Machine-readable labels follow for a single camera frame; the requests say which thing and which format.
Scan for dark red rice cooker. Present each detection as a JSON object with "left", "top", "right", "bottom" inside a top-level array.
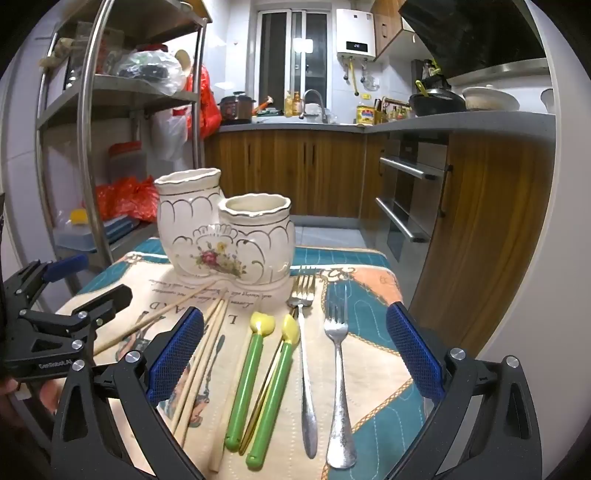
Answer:
[{"left": 219, "top": 91, "right": 257, "bottom": 125}]

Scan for green utensil with yellow tip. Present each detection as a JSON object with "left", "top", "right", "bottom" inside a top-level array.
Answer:
[
  {"left": 245, "top": 315, "right": 301, "bottom": 467},
  {"left": 224, "top": 311, "right": 276, "bottom": 452}
]

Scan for crumpled red plastic bag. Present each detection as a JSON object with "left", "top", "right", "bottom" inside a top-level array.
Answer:
[{"left": 95, "top": 176, "right": 160, "bottom": 222}]

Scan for built-in steel oven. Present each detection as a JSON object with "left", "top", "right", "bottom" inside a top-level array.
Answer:
[{"left": 374, "top": 131, "right": 452, "bottom": 267}]

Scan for wooden wall cabinet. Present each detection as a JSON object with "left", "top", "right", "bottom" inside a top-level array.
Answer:
[{"left": 372, "top": 0, "right": 409, "bottom": 62}]

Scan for black range hood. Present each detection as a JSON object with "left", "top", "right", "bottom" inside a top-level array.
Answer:
[{"left": 398, "top": 0, "right": 551, "bottom": 80}]

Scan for silver spoon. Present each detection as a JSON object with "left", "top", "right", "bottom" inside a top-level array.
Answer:
[{"left": 286, "top": 295, "right": 320, "bottom": 460}]

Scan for plastic container with red lid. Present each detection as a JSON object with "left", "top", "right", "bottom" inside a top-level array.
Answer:
[{"left": 108, "top": 142, "right": 148, "bottom": 185}]

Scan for gold fork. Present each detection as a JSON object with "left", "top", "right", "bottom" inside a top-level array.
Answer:
[{"left": 238, "top": 264, "right": 320, "bottom": 455}]

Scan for person's left hand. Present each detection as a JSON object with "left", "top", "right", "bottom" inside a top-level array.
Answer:
[{"left": 0, "top": 378, "right": 63, "bottom": 418}]

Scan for black wok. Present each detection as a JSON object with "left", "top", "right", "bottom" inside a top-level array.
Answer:
[{"left": 409, "top": 80, "right": 467, "bottom": 117}]

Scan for glass window door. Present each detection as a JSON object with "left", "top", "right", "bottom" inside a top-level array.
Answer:
[{"left": 252, "top": 8, "right": 334, "bottom": 117}]

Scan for wooden base cabinets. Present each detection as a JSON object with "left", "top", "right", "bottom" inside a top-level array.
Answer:
[{"left": 204, "top": 129, "right": 386, "bottom": 219}]

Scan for clear plastic bag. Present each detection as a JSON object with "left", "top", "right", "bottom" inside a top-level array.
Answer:
[{"left": 115, "top": 48, "right": 186, "bottom": 96}]

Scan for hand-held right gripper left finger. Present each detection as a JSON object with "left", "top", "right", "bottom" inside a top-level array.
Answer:
[{"left": 51, "top": 307, "right": 205, "bottom": 480}]

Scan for wooden cabinet side panel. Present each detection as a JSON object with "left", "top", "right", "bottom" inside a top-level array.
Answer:
[{"left": 409, "top": 130, "right": 556, "bottom": 356}]

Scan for white bowl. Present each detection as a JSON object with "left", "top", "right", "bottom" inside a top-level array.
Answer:
[{"left": 462, "top": 84, "right": 521, "bottom": 112}]

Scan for floral ceramic utensil holder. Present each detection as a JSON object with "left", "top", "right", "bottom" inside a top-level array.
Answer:
[{"left": 154, "top": 167, "right": 296, "bottom": 288}]

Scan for white plastic bag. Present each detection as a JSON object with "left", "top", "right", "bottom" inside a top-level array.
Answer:
[{"left": 151, "top": 108, "right": 190, "bottom": 162}]

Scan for metal shelf rack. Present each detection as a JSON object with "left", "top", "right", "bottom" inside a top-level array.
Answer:
[{"left": 36, "top": 0, "right": 214, "bottom": 271}]

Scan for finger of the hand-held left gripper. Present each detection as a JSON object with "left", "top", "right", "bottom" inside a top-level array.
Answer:
[
  {"left": 4, "top": 256, "right": 89, "bottom": 319},
  {"left": 21, "top": 284, "right": 133, "bottom": 354}
]

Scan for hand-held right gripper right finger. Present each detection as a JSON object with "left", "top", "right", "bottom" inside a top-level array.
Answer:
[{"left": 385, "top": 302, "right": 543, "bottom": 480}]

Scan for white water heater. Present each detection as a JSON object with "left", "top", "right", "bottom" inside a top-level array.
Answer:
[{"left": 335, "top": 8, "right": 378, "bottom": 62}]

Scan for hanging red plastic bag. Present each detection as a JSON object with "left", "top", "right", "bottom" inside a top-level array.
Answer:
[{"left": 186, "top": 65, "right": 223, "bottom": 139}]

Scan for grey kitchen countertop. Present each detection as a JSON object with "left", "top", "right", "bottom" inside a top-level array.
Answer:
[{"left": 217, "top": 110, "right": 557, "bottom": 136}]

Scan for wooden chopstick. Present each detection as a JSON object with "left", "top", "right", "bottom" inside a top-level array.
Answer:
[
  {"left": 93, "top": 282, "right": 219, "bottom": 356},
  {"left": 207, "top": 300, "right": 232, "bottom": 472},
  {"left": 172, "top": 292, "right": 227, "bottom": 432},
  {"left": 181, "top": 298, "right": 230, "bottom": 448}
]

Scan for clear flat storage box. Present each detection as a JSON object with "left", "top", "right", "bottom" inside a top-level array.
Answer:
[{"left": 54, "top": 216, "right": 140, "bottom": 254}]

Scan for chrome kitchen faucet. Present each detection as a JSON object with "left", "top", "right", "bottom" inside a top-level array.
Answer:
[{"left": 299, "top": 89, "right": 329, "bottom": 124}]

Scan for printed table cloth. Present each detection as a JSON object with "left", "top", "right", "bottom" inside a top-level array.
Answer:
[{"left": 55, "top": 237, "right": 428, "bottom": 480}]

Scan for silver fork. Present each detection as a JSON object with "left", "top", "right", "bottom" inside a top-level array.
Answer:
[{"left": 323, "top": 284, "right": 358, "bottom": 469}]

